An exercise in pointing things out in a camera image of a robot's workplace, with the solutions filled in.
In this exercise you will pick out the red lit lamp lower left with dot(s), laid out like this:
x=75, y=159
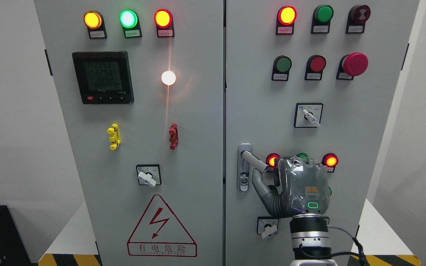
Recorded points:
x=271, y=161

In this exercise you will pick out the upper right rotary selector switch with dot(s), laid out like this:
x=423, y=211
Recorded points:
x=308, y=115

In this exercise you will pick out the yellow terminal connector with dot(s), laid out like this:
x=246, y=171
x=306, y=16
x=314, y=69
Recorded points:
x=114, y=137

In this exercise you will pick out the green push button top row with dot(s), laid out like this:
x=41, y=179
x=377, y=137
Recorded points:
x=321, y=18

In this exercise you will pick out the red electric hazard sign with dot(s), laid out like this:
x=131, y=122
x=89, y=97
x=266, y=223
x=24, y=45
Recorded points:
x=159, y=232

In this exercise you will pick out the dark red buzzer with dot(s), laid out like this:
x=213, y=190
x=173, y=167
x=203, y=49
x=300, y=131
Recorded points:
x=357, y=18

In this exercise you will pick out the red lit lamp top right door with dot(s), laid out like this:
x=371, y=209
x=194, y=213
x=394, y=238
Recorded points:
x=286, y=17

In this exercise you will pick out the white platform with hazard stripes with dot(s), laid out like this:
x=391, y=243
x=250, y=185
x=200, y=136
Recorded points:
x=76, y=245

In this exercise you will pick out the grey cabinet door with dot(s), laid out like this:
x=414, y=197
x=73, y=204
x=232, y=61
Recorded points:
x=192, y=174
x=261, y=112

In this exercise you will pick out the lower white rotary selector switch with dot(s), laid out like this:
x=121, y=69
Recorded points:
x=267, y=226

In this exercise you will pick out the red mushroom emergency stop button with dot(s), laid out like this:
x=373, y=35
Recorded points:
x=352, y=65

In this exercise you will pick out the white lit indicator lamp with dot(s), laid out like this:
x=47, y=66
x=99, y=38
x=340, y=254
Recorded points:
x=168, y=77

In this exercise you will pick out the left door rotary selector switch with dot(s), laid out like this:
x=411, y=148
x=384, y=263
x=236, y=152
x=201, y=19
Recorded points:
x=148, y=174

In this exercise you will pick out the red lit lamp lower right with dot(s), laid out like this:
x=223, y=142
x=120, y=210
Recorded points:
x=330, y=161

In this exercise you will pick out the green lit indicator lamp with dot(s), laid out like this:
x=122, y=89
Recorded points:
x=130, y=22

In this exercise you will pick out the red push button second row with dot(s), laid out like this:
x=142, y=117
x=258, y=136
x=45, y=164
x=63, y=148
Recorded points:
x=314, y=68

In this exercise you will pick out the red lit lamp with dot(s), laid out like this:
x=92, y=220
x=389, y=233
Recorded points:
x=271, y=161
x=330, y=161

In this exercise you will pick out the grey left cabinet door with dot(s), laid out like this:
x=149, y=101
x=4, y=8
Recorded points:
x=192, y=174

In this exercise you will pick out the silver door lock handle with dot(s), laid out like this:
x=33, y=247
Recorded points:
x=245, y=160

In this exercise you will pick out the green lamp lower middle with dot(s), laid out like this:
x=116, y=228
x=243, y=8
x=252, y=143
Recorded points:
x=302, y=155

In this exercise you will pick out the amber indicator lamp top left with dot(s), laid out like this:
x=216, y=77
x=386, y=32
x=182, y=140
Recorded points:
x=94, y=22

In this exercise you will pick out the red lit indicator lamp left door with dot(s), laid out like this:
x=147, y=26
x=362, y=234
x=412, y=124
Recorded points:
x=164, y=23

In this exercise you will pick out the red terminal connector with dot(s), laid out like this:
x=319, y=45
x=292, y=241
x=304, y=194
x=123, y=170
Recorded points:
x=173, y=136

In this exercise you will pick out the grey right cabinet door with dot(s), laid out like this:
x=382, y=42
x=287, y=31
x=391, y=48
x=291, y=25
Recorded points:
x=261, y=112

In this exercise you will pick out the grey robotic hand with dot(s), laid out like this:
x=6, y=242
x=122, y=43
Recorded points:
x=304, y=184

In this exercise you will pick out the black digital power meter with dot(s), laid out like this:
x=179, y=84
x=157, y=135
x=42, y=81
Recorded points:
x=103, y=77

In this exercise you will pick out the green push button second row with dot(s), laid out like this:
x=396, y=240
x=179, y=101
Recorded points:
x=281, y=68

